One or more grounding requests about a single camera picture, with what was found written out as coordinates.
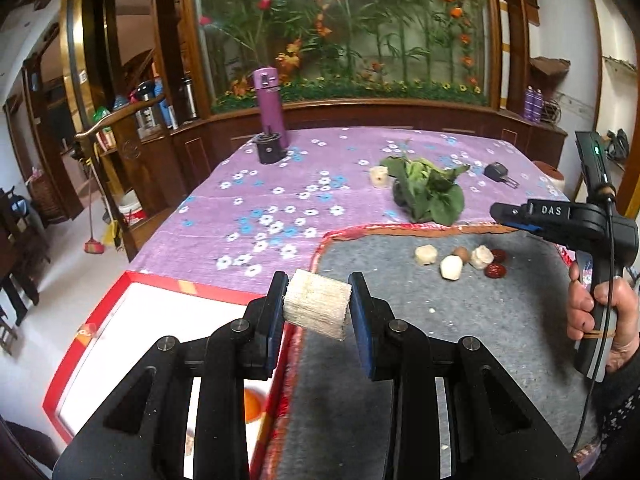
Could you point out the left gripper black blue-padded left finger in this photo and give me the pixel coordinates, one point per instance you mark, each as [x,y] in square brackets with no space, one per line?
[230,374]

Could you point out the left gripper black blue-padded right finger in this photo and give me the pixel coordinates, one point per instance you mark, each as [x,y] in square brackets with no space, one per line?
[495,431]

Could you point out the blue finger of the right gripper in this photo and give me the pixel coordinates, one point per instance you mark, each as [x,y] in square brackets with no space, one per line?
[521,225]

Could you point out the red jujube date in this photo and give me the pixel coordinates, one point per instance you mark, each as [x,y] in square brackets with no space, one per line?
[495,270]

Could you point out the brown longan fruit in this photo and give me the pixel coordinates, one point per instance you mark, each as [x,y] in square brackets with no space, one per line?
[462,253]

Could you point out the sugarcane piece cylinder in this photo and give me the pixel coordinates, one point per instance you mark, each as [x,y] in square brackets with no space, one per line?
[451,267]

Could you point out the orange tangerine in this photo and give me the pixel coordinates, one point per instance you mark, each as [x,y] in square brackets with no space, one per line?
[255,402]

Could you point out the sugarcane piece long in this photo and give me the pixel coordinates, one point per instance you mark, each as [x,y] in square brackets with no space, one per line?
[317,303]

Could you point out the patterned dark sleeve forearm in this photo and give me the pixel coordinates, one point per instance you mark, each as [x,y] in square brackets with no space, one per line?
[617,405]

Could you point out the person right hand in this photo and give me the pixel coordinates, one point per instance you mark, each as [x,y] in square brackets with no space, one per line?
[624,300]

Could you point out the black car key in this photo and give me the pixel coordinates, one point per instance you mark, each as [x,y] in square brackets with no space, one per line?
[497,172]

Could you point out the grey felt mat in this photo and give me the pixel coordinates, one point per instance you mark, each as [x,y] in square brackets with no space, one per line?
[338,420]

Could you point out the green leafy vegetable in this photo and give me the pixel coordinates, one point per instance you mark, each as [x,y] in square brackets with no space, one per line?
[424,191]

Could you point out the sugarcane piece top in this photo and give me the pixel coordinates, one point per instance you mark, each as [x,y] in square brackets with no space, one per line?
[426,255]

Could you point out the purple bottles on shelf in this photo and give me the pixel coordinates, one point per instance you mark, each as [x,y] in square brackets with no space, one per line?
[533,103]

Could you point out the red white box tray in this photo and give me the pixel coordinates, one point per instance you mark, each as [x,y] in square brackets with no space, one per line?
[125,339]

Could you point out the sugarcane piece near vegetable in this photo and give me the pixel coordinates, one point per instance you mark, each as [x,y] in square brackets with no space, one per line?
[379,176]

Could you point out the red broom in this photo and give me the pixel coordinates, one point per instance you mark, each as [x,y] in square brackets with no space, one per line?
[92,246]

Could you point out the white red bucket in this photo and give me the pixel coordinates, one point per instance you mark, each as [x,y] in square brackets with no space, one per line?
[131,209]

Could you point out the purple floral tablecloth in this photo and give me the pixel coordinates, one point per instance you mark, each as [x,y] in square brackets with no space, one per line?
[248,220]

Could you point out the flower mural panel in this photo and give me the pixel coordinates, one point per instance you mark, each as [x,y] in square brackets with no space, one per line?
[345,49]

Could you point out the purple thermos bottle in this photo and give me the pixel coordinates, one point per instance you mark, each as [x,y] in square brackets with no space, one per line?
[267,88]

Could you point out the wooden chair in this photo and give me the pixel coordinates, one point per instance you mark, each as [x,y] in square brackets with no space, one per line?
[125,162]

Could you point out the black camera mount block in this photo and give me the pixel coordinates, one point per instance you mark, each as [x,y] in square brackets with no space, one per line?
[270,147]

